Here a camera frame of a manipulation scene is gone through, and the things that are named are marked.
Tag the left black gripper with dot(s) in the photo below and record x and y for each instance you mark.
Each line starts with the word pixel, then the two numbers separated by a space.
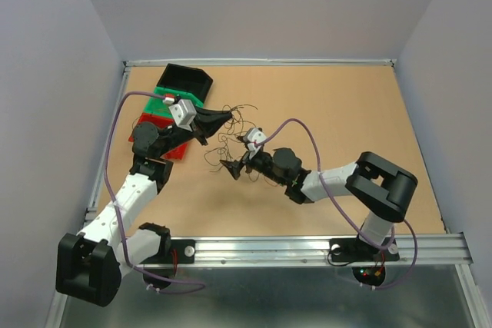
pixel 207 122

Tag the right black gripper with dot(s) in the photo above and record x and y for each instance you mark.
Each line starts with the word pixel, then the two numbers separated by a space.
pixel 235 167

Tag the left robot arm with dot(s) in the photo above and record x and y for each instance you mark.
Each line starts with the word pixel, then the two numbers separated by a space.
pixel 92 263

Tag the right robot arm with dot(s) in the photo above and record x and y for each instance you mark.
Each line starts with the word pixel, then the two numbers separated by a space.
pixel 384 188

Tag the black plastic bin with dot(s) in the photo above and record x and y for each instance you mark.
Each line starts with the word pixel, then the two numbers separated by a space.
pixel 186 79

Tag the red plastic bin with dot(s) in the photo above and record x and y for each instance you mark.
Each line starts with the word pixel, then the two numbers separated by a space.
pixel 162 122

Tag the green plastic bin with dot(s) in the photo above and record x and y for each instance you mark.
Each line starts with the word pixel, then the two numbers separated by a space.
pixel 157 107

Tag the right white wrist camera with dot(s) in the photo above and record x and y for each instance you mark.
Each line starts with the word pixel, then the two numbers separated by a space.
pixel 253 140

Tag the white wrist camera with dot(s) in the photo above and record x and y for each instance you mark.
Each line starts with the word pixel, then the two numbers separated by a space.
pixel 182 110
pixel 253 140

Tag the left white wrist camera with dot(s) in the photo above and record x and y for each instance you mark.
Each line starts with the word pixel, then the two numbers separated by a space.
pixel 182 110

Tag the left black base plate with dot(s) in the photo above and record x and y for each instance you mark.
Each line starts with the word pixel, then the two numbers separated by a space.
pixel 173 250

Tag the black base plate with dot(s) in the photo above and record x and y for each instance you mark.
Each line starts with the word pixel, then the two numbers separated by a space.
pixel 346 253
pixel 173 250

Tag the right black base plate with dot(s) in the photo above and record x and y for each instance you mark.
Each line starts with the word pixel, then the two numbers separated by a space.
pixel 346 253

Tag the aluminium front rail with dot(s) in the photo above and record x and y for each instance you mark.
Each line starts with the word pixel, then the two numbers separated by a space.
pixel 217 252

